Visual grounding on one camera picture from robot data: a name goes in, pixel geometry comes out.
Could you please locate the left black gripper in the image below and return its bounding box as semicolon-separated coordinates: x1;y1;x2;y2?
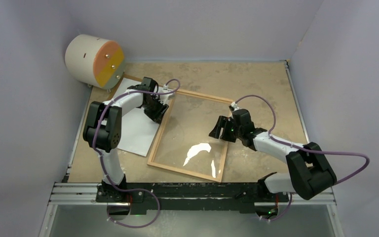
143;97;169;124

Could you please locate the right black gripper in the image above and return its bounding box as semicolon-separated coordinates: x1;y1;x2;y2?
209;116;243;143

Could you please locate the glossy printed photo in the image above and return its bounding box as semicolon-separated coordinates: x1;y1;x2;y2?
104;83;163;156

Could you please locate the wooden picture frame with glass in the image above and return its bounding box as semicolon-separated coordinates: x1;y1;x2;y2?
147;89;232;182

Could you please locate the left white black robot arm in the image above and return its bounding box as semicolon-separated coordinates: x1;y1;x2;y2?
82;77;176;202

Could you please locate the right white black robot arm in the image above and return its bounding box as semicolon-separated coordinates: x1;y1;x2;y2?
209;109;338;201

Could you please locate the brown cardboard backing board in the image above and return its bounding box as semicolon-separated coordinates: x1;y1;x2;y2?
123;74;143;82

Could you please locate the white cylindrical drum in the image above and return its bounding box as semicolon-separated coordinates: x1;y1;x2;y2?
65;34;126;90

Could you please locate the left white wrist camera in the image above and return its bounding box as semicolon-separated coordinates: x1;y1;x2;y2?
159;85;175;104

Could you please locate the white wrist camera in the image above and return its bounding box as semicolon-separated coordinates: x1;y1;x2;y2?
229;101;240;113
159;85;175;104

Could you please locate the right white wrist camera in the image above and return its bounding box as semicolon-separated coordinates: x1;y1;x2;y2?
229;101;240;113

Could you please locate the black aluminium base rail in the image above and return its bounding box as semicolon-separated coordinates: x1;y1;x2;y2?
49;182;335;217

